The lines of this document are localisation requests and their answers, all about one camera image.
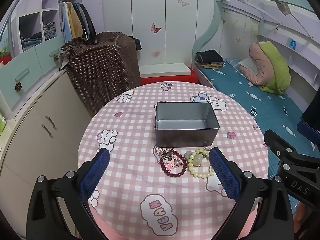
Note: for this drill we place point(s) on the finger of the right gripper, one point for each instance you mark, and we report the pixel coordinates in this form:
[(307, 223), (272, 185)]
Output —
[(308, 132), (278, 145)]

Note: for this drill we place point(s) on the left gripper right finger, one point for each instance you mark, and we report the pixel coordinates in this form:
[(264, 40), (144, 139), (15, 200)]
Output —
[(274, 218)]

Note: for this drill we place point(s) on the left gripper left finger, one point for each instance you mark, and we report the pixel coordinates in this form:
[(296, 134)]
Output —
[(45, 219)]

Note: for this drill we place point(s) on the pale jade pendant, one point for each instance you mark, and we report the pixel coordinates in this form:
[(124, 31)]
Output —
[(196, 159)]

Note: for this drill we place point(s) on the grey metal tin box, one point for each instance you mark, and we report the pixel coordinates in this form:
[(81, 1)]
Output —
[(185, 124)]

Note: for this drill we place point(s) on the pink charm jewelry cluster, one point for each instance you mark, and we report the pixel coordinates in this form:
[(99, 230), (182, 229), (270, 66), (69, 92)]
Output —
[(171, 161)]

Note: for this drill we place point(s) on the teal bed sheet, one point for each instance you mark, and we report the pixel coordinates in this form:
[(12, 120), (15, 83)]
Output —
[(249, 113)]

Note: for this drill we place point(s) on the beige cabinet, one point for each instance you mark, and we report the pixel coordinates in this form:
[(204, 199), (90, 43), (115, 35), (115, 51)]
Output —
[(43, 141)]

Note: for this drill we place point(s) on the green and pink quilt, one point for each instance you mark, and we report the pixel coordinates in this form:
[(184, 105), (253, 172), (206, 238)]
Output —
[(273, 71)]

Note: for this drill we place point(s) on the pink checkered tablecloth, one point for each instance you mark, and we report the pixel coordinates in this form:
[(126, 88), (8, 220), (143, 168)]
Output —
[(152, 192)]

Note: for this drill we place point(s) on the white pillow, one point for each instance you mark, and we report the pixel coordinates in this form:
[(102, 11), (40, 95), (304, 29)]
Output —
[(249, 64)]

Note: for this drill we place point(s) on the red stool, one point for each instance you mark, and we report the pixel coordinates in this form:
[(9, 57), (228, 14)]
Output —
[(159, 77)]

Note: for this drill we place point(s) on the folded dark clothes stack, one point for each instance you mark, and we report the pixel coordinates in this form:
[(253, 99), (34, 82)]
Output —
[(209, 59)]

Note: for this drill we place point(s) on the white board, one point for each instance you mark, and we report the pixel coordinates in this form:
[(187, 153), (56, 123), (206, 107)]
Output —
[(170, 69)]

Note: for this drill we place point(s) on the mint drawer unit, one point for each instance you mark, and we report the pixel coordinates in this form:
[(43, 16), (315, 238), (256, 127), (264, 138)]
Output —
[(27, 69)]

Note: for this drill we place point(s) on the brown polka dot cloth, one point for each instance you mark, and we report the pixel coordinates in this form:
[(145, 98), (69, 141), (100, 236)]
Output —
[(102, 71)]

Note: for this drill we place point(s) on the hanging clothes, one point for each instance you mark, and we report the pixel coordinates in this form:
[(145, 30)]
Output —
[(75, 22)]

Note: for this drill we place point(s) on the white cubby shelf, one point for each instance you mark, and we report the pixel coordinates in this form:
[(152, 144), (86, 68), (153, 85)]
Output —
[(30, 17)]

